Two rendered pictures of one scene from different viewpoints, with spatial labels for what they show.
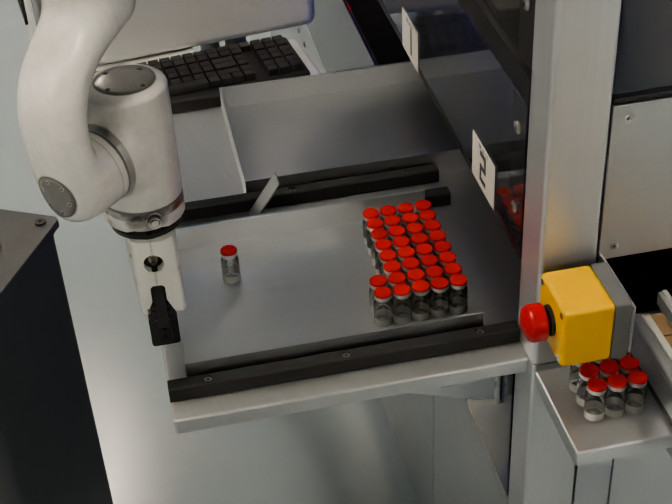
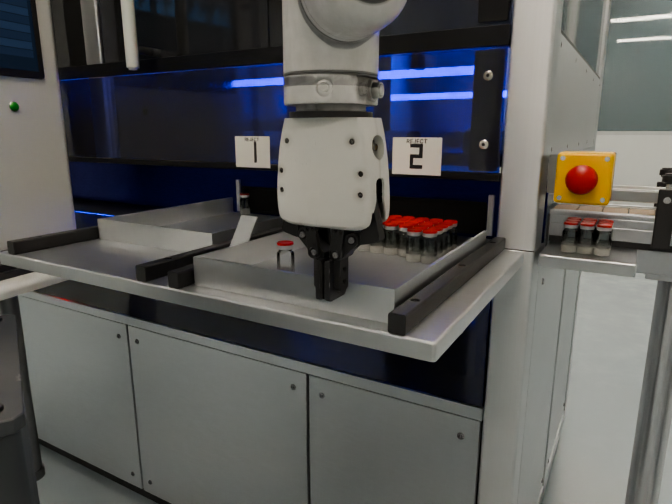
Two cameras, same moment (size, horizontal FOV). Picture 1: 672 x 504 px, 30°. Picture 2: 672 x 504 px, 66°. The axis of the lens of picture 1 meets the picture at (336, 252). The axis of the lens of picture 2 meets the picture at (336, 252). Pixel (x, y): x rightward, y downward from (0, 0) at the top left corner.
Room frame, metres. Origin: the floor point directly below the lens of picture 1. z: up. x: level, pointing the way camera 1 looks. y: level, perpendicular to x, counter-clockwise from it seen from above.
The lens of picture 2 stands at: (0.77, 0.57, 1.06)
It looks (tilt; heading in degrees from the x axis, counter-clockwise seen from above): 13 degrees down; 310
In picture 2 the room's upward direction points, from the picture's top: straight up
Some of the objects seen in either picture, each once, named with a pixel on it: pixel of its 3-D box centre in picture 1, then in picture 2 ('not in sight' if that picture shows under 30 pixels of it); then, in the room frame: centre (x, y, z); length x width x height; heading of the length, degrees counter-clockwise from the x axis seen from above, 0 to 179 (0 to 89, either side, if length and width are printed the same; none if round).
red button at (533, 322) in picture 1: (540, 321); (581, 179); (0.97, -0.20, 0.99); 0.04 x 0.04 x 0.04; 10
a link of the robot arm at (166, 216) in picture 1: (144, 204); (333, 94); (1.08, 0.20, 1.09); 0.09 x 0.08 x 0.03; 10
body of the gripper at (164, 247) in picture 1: (151, 250); (331, 165); (1.09, 0.20, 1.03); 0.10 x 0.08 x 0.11; 10
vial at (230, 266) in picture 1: (230, 265); (285, 261); (1.22, 0.13, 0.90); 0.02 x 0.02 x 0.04
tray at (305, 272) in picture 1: (315, 280); (356, 254); (1.19, 0.03, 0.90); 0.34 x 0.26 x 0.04; 100
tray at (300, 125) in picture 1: (350, 125); (224, 220); (1.54, -0.03, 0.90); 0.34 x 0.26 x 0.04; 100
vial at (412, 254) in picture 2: (378, 295); (413, 245); (1.14, -0.05, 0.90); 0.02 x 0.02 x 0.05
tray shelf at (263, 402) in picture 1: (326, 214); (276, 252); (1.36, 0.01, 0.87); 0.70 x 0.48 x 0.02; 10
